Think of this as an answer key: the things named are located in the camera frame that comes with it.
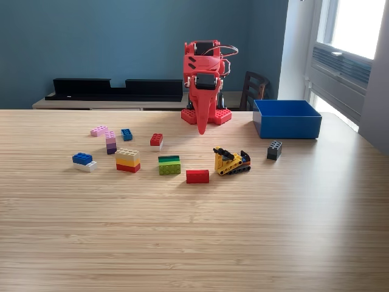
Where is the tan yellow red brick stack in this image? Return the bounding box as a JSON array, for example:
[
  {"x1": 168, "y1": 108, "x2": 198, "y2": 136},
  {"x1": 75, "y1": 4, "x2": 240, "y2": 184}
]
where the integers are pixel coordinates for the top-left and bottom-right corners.
[{"x1": 114, "y1": 148, "x2": 142, "y2": 173}]

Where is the long red brick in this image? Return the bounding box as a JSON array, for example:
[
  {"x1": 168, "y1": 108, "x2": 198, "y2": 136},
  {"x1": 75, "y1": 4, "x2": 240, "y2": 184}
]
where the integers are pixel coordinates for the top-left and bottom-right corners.
[{"x1": 185, "y1": 169, "x2": 210, "y2": 184}]

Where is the red and white brick stack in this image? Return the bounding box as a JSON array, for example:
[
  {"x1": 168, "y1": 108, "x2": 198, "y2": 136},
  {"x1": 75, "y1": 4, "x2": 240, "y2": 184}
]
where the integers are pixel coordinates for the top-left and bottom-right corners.
[{"x1": 150, "y1": 133, "x2": 164, "y2": 152}]

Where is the yellow toy digger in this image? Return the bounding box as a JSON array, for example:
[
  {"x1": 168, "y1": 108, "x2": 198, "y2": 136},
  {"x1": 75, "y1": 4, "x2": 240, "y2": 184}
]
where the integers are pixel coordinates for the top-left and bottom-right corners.
[{"x1": 212, "y1": 146, "x2": 252, "y2": 176}]

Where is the grey radiator unit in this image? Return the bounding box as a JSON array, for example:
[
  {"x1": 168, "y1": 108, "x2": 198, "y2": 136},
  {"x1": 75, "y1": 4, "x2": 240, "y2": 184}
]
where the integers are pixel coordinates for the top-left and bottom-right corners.
[{"x1": 308, "y1": 42, "x2": 373, "y2": 125}]

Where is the green brick stack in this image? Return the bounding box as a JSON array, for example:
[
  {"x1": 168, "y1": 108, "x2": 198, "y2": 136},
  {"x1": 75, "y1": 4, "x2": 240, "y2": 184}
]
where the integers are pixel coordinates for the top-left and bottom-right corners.
[{"x1": 157, "y1": 155, "x2": 182, "y2": 176}]

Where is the black brick stack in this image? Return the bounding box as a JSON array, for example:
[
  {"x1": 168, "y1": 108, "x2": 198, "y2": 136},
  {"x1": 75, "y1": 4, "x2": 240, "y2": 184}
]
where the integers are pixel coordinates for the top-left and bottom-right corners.
[{"x1": 266, "y1": 140, "x2": 283, "y2": 161}]

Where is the bright window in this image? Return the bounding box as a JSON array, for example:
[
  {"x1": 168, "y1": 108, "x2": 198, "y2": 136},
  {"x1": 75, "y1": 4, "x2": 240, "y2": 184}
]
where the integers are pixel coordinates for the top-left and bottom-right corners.
[{"x1": 315, "y1": 0, "x2": 389, "y2": 60}]

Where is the pink purple brick stack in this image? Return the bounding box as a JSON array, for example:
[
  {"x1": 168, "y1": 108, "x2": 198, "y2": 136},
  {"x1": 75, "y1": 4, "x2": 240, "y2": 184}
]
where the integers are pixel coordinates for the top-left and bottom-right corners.
[{"x1": 105, "y1": 131, "x2": 117, "y2": 155}]

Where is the blue plastic bin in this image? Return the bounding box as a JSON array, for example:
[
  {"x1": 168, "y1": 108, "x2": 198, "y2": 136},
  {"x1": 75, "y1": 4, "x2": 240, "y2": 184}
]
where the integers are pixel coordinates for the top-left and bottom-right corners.
[{"x1": 252, "y1": 99, "x2": 323, "y2": 140}]

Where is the dark wooden chair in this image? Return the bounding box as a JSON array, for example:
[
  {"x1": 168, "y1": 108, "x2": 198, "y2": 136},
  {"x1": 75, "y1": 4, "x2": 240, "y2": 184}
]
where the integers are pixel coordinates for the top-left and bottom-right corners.
[{"x1": 239, "y1": 71, "x2": 270, "y2": 112}]

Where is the blue and white brick stack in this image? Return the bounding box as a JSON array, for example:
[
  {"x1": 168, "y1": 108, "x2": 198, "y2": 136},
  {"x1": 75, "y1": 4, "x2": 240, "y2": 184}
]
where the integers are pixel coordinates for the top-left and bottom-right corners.
[{"x1": 72, "y1": 152, "x2": 98, "y2": 173}]

